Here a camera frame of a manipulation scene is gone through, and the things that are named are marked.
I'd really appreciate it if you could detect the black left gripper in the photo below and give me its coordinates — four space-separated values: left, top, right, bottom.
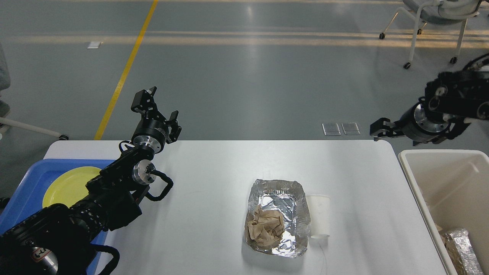
131 87 182 154

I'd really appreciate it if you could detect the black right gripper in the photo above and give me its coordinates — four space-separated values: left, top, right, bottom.
369 103 449 146

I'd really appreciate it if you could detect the yellow plate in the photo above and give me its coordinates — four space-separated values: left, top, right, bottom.
42 167 101 207

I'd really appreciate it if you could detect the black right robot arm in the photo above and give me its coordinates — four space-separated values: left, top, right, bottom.
369 54 489 146

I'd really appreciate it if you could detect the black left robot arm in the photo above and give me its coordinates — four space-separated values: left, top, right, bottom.
1 87 181 275

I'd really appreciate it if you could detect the floor outlet plate right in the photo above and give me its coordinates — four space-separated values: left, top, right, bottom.
341 122 361 135

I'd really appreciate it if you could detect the floor outlet plate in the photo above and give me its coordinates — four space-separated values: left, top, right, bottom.
322 123 341 136
341 122 361 135
87 41 103 49

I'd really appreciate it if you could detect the white plastic bin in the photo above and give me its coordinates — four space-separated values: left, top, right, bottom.
398 149 489 275

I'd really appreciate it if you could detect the floor outlet plate left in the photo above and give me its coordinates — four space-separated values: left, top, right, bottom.
87 41 103 49

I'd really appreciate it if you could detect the clear plastic cup lying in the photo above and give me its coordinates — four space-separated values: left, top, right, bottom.
306 195 331 239

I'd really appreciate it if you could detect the aluminium foil tray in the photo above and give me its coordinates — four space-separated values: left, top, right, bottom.
243 179 311 258

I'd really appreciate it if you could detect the grey office chair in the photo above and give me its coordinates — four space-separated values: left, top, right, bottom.
379 0 482 70

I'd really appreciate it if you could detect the foil item in bin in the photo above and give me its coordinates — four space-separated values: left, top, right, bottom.
441 228 484 275

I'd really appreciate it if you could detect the crumpled brown paper ball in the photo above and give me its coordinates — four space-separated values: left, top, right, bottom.
245 205 285 249

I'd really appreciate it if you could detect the blue plastic tray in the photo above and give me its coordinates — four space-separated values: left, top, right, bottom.
1 159 120 275

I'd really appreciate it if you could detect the white chair base left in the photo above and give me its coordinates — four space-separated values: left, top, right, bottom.
0 45 69 141

